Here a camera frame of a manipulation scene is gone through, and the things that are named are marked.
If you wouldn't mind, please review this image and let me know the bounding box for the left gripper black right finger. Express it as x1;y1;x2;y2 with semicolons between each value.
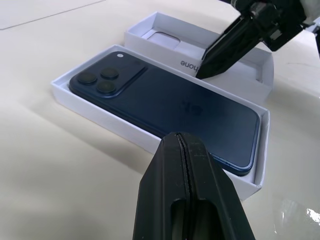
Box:
178;132;254;240

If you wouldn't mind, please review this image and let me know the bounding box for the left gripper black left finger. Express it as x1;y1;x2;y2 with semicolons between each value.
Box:
131;131;193;240

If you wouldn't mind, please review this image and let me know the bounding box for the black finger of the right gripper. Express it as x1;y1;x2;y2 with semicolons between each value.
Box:
196;34;266;80
201;15;262;62

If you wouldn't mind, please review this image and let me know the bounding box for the dark blue smartphone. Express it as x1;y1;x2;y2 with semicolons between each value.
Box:
67;51;262;178

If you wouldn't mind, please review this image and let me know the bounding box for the white phone box lid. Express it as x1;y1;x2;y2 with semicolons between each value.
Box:
123;10;275;104

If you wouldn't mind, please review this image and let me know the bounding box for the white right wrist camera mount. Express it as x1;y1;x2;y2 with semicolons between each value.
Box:
300;0;320;26

